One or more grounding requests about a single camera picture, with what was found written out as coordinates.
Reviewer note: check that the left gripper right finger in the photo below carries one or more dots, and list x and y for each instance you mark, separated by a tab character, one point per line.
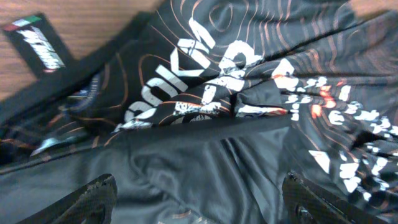
308	203

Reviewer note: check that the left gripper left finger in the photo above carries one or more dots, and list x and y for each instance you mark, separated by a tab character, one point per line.
92	203

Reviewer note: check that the black printed cycling jersey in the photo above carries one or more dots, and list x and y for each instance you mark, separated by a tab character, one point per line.
201	108

